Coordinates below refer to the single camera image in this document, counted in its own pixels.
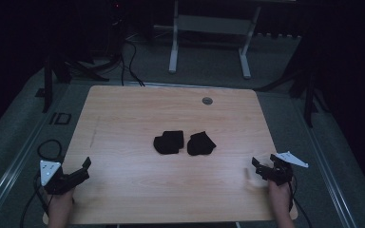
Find black rectangular floor frame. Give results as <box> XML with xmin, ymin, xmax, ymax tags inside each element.
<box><xmin>48</xmin><ymin>111</ymin><xmax>73</xmax><ymax>126</ymax></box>

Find person's right hand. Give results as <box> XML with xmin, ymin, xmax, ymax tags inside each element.
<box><xmin>267</xmin><ymin>180</ymin><xmax>295</xmax><ymax>213</ymax></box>

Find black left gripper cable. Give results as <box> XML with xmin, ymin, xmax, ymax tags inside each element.
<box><xmin>19</xmin><ymin>172</ymin><xmax>51</xmax><ymax>228</ymax></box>

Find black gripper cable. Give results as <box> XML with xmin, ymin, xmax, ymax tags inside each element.
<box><xmin>19</xmin><ymin>172</ymin><xmax>51</xmax><ymax>228</ymax></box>
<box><xmin>287</xmin><ymin>175</ymin><xmax>314</xmax><ymax>228</ymax></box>

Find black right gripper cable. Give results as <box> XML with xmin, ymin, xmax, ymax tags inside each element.
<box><xmin>287</xmin><ymin>175</ymin><xmax>314</xmax><ymax>228</ymax></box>

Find black cables on floor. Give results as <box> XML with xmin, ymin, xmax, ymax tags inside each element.
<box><xmin>119</xmin><ymin>36</ymin><xmax>146</xmax><ymax>87</ymax></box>

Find black looped floor cable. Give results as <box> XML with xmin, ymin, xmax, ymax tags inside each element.
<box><xmin>36</xmin><ymin>139</ymin><xmax>65</xmax><ymax>162</ymax></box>

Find black sock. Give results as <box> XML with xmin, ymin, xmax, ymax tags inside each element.
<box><xmin>186</xmin><ymin>130</ymin><xmax>218</xmax><ymax>157</ymax></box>
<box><xmin>153</xmin><ymin>129</ymin><xmax>185</xmax><ymax>156</ymax></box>

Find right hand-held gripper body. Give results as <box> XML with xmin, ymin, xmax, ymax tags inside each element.
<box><xmin>265</xmin><ymin>151</ymin><xmax>310</xmax><ymax>186</ymax></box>

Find person's left hand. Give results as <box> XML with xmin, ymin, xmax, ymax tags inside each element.
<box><xmin>46</xmin><ymin>186</ymin><xmax>76</xmax><ymax>217</ymax></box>

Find white metal desk frame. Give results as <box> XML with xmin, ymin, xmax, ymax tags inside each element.
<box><xmin>167</xmin><ymin>0</ymin><xmax>262</xmax><ymax>80</ymax></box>

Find black metal stand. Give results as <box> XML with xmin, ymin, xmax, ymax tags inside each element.
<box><xmin>255</xmin><ymin>29</ymin><xmax>331</xmax><ymax>129</ymax></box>
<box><xmin>34</xmin><ymin>51</ymin><xmax>111</xmax><ymax>114</ymax></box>

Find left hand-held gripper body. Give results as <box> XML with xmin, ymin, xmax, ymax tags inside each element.
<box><xmin>39</xmin><ymin>160</ymin><xmax>84</xmax><ymax>196</ymax></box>

